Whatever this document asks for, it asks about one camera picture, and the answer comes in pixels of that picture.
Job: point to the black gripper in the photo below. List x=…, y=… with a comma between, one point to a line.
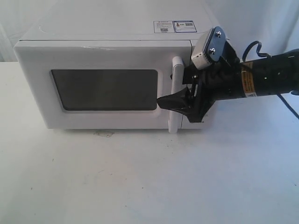
x=214, y=83

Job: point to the white microwave door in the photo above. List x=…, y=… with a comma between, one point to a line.
x=104, y=84

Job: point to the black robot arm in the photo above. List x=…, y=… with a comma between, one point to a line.
x=262, y=77

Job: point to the white microwave oven body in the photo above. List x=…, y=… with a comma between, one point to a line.
x=124, y=20

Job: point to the blue white warning sticker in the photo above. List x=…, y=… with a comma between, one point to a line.
x=174, y=27

